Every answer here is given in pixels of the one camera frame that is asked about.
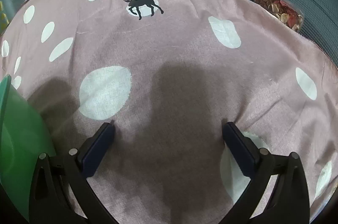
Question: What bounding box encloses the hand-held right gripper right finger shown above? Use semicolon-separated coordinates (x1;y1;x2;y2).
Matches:
219;122;310;224

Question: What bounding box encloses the pink polka dot blanket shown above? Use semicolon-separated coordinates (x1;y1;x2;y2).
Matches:
0;0;338;224

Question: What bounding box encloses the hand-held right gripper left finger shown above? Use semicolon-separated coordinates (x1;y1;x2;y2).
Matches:
29;122;116;224

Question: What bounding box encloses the clear snack packet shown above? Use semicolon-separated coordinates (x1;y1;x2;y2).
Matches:
253;0;305;33

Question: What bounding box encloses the yellow patterned cloth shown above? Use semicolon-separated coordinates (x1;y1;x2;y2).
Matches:
0;0;8;34

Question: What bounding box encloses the green plastic bowl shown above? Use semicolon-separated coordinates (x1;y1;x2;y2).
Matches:
0;74;56;222

